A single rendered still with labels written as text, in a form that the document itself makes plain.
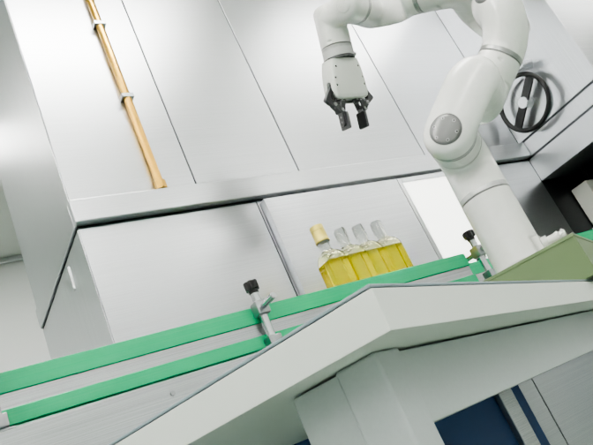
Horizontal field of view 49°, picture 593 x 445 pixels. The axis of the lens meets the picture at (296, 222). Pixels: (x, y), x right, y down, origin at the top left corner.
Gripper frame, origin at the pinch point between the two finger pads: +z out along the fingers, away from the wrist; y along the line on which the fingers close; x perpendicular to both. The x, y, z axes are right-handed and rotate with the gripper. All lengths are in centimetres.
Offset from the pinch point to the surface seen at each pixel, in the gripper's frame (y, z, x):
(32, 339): 21, 38, -333
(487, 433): 5, 71, 23
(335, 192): -9.0, 13.2, -25.1
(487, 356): 51, 44, 71
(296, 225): 7.8, 20.4, -22.3
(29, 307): 17, 17, -341
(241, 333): 47, 40, 12
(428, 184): -44, 15, -25
